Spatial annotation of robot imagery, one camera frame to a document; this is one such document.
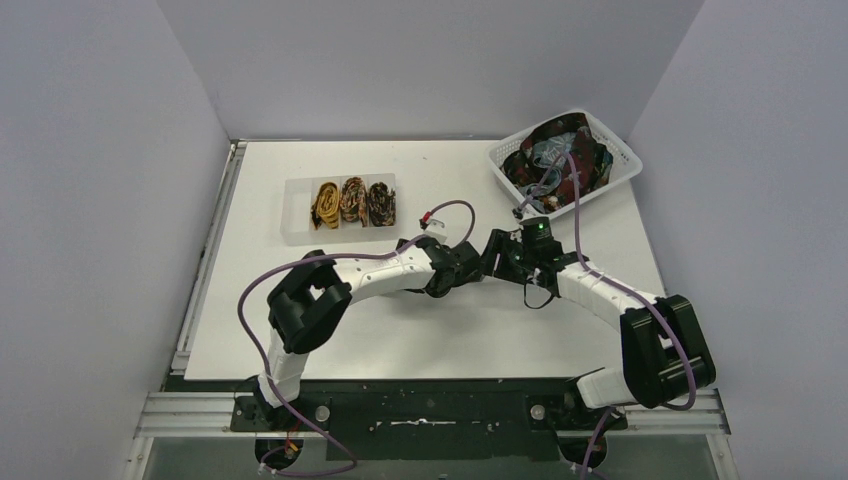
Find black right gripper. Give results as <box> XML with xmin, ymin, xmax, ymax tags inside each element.
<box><xmin>474</xmin><ymin>229</ymin><xmax>537</xmax><ymax>285</ymax></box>

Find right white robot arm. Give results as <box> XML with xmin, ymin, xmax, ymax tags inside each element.
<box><xmin>482</xmin><ymin>217</ymin><xmax>717</xmax><ymax>409</ymax></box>

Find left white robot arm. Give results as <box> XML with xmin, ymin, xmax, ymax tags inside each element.
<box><xmin>256</xmin><ymin>235</ymin><xmax>482</xmax><ymax>430</ymax></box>

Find pile of patterned ties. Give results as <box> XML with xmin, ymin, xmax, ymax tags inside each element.
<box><xmin>500</xmin><ymin>113</ymin><xmax>614</xmax><ymax>214</ymax></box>

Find dark brown rolled tie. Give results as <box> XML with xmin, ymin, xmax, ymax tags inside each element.
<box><xmin>366</xmin><ymin>182</ymin><xmax>396</xmax><ymax>227</ymax></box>

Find clear plastic organizer tray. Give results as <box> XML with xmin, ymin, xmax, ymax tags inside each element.
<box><xmin>280</xmin><ymin>173</ymin><xmax>400</xmax><ymax>246</ymax></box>

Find orange patterned rolled tie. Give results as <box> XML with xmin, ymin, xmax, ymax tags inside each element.
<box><xmin>340</xmin><ymin>176</ymin><xmax>368</xmax><ymax>227</ymax></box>

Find yellow rolled tie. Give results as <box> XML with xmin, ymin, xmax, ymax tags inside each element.
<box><xmin>310</xmin><ymin>182</ymin><xmax>340</xmax><ymax>230</ymax></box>

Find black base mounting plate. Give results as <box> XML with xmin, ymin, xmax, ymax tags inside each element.
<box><xmin>162</xmin><ymin>376</ymin><xmax>664</xmax><ymax>462</ymax></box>

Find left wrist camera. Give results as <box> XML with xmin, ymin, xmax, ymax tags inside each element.
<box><xmin>419</xmin><ymin>211</ymin><xmax>448</xmax><ymax>244</ymax></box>

